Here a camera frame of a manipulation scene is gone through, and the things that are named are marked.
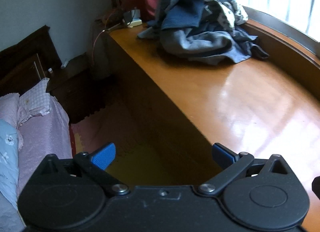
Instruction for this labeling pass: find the pink bed sheet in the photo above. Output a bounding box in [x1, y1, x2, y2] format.
[15, 96, 76, 199]

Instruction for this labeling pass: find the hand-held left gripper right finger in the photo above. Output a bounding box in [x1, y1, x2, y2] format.
[197, 142, 290, 196]

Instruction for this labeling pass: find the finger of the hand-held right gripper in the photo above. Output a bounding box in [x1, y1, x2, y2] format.
[311, 175, 320, 200]

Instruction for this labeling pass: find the grey power adapter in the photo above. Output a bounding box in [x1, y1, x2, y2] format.
[123, 9, 141, 24]

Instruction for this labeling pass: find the colourful foam floor mat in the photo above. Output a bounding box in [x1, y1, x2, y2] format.
[70, 102, 222, 188]

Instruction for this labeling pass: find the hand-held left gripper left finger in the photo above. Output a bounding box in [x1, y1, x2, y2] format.
[37, 142, 130, 196]

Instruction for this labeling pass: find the dark wooden headboard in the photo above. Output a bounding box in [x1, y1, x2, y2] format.
[0, 25, 62, 97]

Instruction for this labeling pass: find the grey-blue crumpled cloth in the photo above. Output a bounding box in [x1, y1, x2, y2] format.
[137, 20, 270, 65]

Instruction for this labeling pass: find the white floral garment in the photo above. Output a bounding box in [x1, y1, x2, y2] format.
[206, 0, 249, 32]

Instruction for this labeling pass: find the pink checked pillow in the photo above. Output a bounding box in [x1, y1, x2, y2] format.
[0, 93, 20, 128]
[17, 78, 60, 126]

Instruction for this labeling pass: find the orange cable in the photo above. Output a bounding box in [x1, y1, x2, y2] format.
[91, 9, 121, 65]

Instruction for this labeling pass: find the light blue floral blanket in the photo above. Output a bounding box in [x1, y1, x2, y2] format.
[0, 119, 25, 209]

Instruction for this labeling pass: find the dark wooden nightstand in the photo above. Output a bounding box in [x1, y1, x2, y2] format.
[46, 54, 116, 124]

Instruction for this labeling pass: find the dark blue garment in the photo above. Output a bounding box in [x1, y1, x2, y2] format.
[161, 2, 209, 31]

